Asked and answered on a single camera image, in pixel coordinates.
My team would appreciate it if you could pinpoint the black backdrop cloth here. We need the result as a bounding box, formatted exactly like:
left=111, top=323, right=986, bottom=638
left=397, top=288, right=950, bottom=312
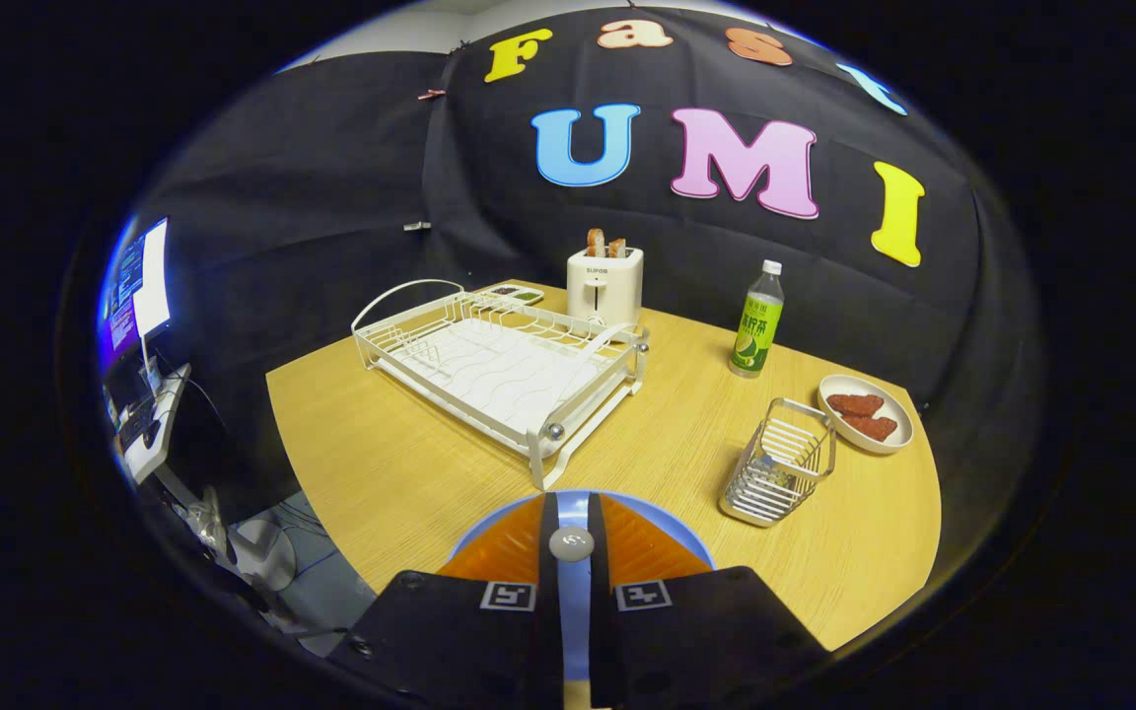
left=129, top=5, right=1038, bottom=474

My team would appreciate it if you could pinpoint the cream dish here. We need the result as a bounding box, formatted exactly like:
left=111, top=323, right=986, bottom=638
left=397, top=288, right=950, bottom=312
left=817, top=374, right=915, bottom=456

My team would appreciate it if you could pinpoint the green tea bottle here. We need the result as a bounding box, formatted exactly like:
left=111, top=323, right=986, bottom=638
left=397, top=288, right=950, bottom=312
left=728, top=259, right=786, bottom=380

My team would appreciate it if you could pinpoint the spoon with lavender handle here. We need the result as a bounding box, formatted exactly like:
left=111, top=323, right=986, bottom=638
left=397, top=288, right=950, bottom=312
left=548, top=525, right=596, bottom=565

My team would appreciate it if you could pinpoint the white toaster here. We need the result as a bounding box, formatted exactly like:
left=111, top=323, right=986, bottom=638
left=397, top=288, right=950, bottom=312
left=566, top=247, right=645, bottom=331

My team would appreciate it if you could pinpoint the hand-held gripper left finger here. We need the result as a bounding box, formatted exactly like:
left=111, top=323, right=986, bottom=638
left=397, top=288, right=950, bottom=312
left=324, top=492, right=565, bottom=710

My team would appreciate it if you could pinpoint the blue plate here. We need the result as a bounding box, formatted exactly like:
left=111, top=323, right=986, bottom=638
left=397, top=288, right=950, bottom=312
left=450, top=489, right=717, bottom=683

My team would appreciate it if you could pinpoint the white side desk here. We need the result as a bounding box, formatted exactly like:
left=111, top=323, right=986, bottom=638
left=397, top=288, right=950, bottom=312
left=119, top=363, right=196, bottom=486

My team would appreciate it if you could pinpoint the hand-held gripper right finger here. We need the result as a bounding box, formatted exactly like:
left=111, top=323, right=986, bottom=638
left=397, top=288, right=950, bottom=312
left=586, top=492, right=832, bottom=710

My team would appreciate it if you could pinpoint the metal wire basket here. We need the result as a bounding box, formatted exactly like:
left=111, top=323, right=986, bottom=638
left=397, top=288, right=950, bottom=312
left=718, top=397, right=837, bottom=529

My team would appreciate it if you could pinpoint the white round object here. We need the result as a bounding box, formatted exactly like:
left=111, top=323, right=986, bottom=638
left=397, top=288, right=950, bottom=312
left=229, top=517, right=299, bottom=593

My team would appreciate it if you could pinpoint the white wire dish rack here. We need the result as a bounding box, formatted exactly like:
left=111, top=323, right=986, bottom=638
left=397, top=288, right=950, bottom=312
left=351, top=279, right=651, bottom=491

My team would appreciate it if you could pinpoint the computer monitor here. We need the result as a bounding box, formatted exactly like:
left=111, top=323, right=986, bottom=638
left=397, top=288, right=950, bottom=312
left=100, top=217, right=173, bottom=364

